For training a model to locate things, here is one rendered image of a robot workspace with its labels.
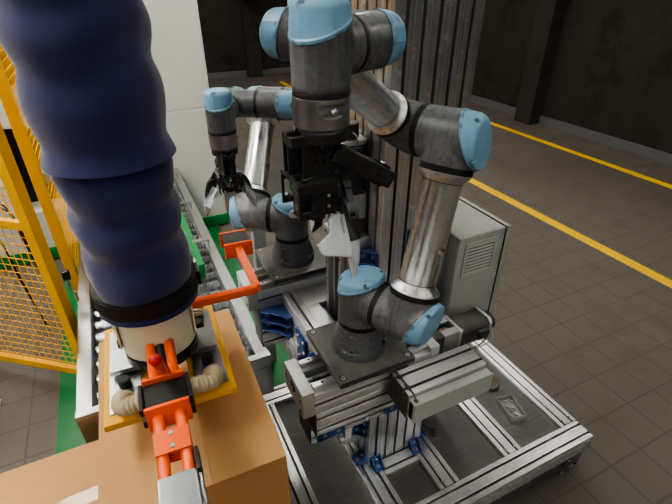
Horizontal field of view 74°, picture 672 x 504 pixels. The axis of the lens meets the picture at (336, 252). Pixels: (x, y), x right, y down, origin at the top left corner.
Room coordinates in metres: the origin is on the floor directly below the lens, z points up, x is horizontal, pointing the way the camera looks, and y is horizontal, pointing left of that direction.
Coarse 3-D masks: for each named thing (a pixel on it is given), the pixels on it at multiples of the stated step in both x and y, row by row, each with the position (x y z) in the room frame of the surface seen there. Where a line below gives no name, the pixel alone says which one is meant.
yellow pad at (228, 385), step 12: (204, 312) 1.00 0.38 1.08; (204, 324) 0.95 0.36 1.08; (216, 324) 0.96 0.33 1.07; (216, 336) 0.91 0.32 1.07; (216, 348) 0.86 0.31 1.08; (192, 360) 0.82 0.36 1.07; (204, 360) 0.80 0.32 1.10; (216, 360) 0.82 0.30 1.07; (228, 360) 0.82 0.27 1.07; (192, 372) 0.78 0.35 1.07; (228, 372) 0.78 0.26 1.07; (228, 384) 0.74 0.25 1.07; (204, 396) 0.71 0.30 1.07; (216, 396) 0.72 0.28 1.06
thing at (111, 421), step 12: (108, 336) 0.91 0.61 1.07; (108, 348) 0.86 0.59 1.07; (108, 360) 0.82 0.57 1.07; (108, 372) 0.78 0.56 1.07; (132, 372) 0.78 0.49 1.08; (144, 372) 0.78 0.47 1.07; (108, 384) 0.74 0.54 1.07; (120, 384) 0.72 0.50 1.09; (132, 384) 0.74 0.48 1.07; (108, 396) 0.71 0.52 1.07; (108, 408) 0.67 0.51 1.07; (108, 420) 0.64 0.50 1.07; (120, 420) 0.64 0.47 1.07; (132, 420) 0.65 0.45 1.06
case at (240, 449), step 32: (224, 320) 1.13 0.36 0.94; (256, 384) 0.86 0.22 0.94; (224, 416) 0.75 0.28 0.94; (256, 416) 0.75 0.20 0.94; (128, 448) 0.66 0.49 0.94; (224, 448) 0.66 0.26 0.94; (256, 448) 0.66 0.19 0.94; (128, 480) 0.58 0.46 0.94; (224, 480) 0.58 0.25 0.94; (256, 480) 0.61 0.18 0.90; (288, 480) 0.64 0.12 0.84
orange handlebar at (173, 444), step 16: (240, 256) 1.12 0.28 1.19; (240, 288) 0.96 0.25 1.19; (256, 288) 0.97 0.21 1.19; (192, 304) 0.90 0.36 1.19; (208, 304) 0.92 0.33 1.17; (176, 368) 0.68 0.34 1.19; (160, 416) 0.56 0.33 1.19; (176, 416) 0.56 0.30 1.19; (160, 432) 0.52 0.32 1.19; (176, 432) 0.52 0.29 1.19; (160, 448) 0.49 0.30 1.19; (176, 448) 0.49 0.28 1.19; (192, 448) 0.49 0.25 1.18; (160, 464) 0.46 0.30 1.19; (192, 464) 0.46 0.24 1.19
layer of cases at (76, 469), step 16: (80, 448) 0.94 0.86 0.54; (96, 448) 0.94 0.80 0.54; (32, 464) 0.88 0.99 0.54; (48, 464) 0.88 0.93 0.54; (64, 464) 0.88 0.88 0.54; (80, 464) 0.88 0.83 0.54; (96, 464) 0.88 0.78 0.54; (0, 480) 0.83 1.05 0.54; (16, 480) 0.83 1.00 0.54; (32, 480) 0.83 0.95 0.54; (48, 480) 0.83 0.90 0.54; (64, 480) 0.83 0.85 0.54; (80, 480) 0.83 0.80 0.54; (96, 480) 0.83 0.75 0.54; (0, 496) 0.78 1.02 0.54; (16, 496) 0.78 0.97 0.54; (32, 496) 0.78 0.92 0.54; (48, 496) 0.78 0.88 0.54; (64, 496) 0.78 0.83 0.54; (80, 496) 0.78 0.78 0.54; (96, 496) 0.78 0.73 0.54
